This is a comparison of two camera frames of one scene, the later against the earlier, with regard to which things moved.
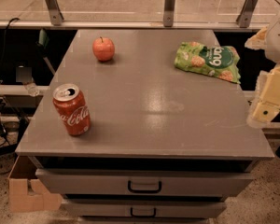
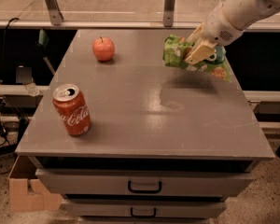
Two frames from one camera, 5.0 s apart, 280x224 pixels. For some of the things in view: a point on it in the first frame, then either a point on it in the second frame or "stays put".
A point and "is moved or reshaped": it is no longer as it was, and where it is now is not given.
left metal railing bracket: (55, 14) stays put
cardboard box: (26, 193) stays put
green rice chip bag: (221, 62) is moved or reshaped
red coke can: (72, 108) stays put
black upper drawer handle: (144, 191) stays put
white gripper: (279, 44) → (220, 28)
